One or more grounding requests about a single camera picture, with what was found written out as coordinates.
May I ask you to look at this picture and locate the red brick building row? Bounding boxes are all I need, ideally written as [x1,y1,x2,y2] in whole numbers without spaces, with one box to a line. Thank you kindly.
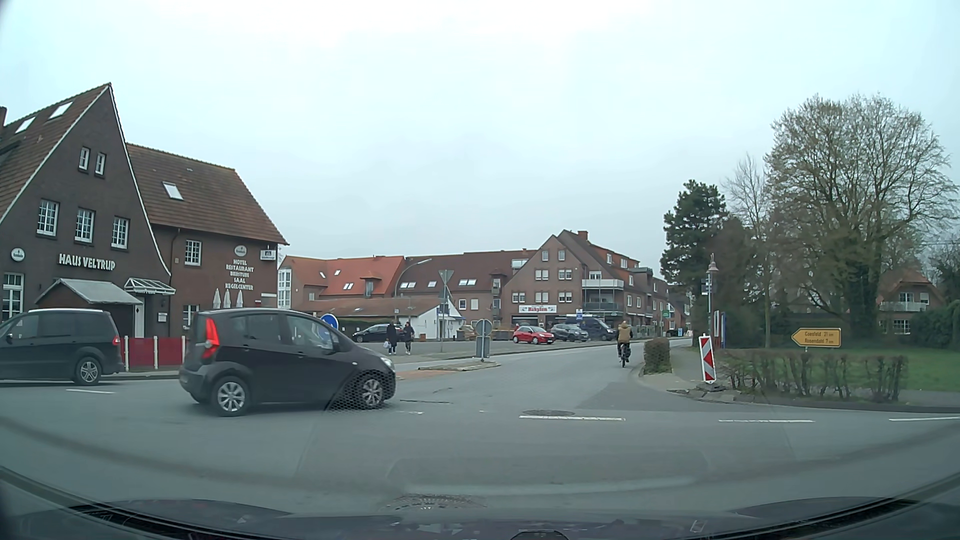
[277,229,691,337]

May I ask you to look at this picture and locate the white low building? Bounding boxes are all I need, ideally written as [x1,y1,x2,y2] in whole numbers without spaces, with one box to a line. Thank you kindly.
[408,298,466,342]

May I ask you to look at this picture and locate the curved street lamp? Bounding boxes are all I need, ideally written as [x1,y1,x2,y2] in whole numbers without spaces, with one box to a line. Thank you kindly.
[393,258,434,325]

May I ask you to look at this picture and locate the kerbed traffic island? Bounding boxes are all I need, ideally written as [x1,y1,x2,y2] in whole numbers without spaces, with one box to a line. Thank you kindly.
[396,357,502,381]

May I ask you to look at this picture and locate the black parked car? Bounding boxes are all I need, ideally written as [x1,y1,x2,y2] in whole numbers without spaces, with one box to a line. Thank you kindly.
[351,323,406,345]

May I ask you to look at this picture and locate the dark parked van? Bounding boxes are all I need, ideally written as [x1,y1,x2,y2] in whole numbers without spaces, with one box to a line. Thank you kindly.
[564,315,618,342]

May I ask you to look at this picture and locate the grey asphalt road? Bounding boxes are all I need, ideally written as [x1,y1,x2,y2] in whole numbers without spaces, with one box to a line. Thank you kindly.
[0,339,960,519]

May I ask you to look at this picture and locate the trimmed green bush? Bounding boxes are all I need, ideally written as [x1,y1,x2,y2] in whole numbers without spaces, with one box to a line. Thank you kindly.
[642,336,672,375]

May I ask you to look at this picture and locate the dark evergreen tree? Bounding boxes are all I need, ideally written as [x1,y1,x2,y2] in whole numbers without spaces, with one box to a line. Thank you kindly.
[660,179,730,339]

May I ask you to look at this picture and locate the black small car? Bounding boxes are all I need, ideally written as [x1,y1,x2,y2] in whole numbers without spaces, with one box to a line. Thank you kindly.
[178,307,397,418]

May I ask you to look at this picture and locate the red white striped marker board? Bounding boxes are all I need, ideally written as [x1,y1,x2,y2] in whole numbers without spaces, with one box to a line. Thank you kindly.
[697,333,718,385]

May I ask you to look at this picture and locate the car's own bonnet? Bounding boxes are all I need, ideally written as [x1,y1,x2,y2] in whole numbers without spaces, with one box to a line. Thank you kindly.
[0,466,960,540]

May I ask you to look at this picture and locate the thin bare tree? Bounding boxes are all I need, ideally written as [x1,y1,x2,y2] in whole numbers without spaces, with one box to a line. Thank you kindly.
[723,153,781,350]

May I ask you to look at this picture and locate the yellow direction sign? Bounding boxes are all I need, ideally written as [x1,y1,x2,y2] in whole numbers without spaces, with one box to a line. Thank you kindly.
[790,327,843,376]

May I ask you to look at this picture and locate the low bare hedge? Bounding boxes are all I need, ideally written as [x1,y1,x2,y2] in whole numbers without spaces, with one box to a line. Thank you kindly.
[716,348,910,403]

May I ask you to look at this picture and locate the red and white fence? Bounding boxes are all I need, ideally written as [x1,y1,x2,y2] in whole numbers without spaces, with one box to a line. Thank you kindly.
[120,334,187,372]

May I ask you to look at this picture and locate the large bare tree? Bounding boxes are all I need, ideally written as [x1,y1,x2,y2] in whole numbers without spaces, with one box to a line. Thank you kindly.
[763,93,960,342]

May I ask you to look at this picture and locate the dark brick gabled building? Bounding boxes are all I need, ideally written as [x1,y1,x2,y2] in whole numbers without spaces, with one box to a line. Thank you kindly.
[0,82,289,340]

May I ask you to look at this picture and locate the brick house with balcony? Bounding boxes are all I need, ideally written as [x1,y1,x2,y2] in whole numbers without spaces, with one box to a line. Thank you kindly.
[873,266,948,337]

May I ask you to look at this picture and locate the black van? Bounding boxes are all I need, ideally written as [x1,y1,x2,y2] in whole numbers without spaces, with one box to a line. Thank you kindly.
[0,308,126,387]

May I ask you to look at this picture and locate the grass lawn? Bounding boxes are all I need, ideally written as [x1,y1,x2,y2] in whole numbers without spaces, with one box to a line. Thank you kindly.
[840,345,960,393]

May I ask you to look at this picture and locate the road sign on post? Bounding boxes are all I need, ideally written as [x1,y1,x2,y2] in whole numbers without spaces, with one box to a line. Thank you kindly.
[437,268,456,354]

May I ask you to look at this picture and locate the lamp post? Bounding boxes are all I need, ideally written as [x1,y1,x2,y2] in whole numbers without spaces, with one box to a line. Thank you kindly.
[703,252,721,348]

